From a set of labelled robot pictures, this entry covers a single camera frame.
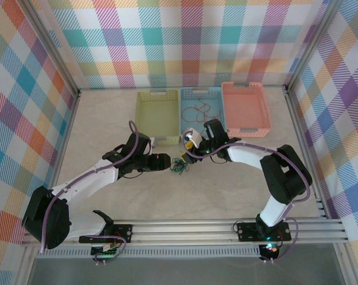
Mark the aluminium frame post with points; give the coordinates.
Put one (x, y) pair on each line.
(309, 38)
(51, 44)

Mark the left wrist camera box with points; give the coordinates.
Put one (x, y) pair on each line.
(155, 142)

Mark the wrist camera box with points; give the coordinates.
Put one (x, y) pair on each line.
(155, 142)
(193, 134)

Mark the aluminium right frame post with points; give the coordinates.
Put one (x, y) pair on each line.
(309, 38)

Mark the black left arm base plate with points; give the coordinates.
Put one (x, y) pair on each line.
(125, 233)

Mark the blue plastic basket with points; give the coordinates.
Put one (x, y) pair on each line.
(202, 95)

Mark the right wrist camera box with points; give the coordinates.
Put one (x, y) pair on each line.
(193, 134)

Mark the aluminium left frame post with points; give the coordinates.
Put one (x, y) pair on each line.
(51, 44)

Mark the controller board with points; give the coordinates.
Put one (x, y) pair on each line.
(104, 250)
(269, 248)

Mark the left controller board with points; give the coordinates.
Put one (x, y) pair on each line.
(104, 250)

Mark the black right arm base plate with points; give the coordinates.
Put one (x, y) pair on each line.
(247, 231)

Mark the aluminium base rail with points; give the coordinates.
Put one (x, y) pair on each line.
(181, 233)

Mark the right controller board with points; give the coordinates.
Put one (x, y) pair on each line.
(269, 248)

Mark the green plastic basket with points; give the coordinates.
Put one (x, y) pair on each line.
(156, 115)

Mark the pink plastic basket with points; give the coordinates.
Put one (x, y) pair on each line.
(244, 107)

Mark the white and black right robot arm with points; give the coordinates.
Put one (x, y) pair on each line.
(250, 157)

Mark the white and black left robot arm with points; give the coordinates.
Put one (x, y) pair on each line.
(86, 181)

